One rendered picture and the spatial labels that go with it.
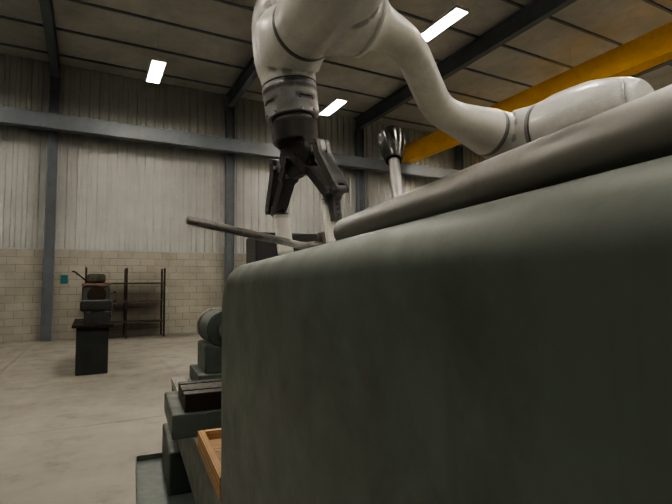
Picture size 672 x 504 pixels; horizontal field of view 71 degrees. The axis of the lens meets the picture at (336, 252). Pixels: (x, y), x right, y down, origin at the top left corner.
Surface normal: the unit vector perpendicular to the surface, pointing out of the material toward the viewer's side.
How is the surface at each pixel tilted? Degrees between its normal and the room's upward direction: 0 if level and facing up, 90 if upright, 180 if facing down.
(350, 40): 172
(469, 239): 63
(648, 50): 90
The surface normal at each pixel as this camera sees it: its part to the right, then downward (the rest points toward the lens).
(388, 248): -0.83, -0.47
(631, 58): -0.88, -0.03
